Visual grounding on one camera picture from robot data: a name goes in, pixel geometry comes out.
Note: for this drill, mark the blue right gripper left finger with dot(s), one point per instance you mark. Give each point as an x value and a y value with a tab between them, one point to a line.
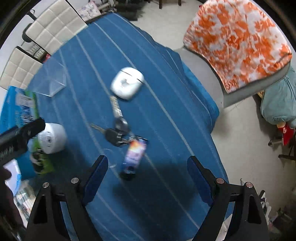
91	183

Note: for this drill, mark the white leather right sofa seat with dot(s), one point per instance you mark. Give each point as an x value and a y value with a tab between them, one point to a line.
55	26

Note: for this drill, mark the white leather sofa seat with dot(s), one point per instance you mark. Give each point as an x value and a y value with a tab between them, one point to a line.
55	26
20	69

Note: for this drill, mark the blue cardboard box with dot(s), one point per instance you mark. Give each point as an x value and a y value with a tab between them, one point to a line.
20	108

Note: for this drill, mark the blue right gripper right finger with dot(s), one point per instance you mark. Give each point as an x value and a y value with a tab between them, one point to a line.
202	178

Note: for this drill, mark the colourful rectangular keychain tag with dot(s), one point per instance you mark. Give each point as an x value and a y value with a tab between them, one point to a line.
136	150

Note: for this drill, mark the white tape roll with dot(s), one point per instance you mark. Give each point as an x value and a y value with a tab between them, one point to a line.
53	138

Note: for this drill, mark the white leather left sofa seat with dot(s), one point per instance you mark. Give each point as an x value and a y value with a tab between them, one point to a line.
20	69

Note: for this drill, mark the clear acrylic box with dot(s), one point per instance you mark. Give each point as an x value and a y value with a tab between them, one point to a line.
49	79

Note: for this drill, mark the silver metal keychain strip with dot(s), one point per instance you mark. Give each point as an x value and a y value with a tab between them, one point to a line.
115	107

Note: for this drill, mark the white earbuds case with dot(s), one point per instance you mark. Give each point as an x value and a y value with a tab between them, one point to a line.
127	83

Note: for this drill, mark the blue striped tablecloth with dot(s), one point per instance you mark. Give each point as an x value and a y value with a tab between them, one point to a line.
175	114

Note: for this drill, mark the orange white floral cloth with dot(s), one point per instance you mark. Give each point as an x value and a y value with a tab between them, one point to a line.
240	42

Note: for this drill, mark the black car key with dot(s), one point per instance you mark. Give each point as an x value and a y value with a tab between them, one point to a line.
117	136

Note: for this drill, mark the red cloth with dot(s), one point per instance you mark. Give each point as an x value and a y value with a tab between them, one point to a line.
286	131

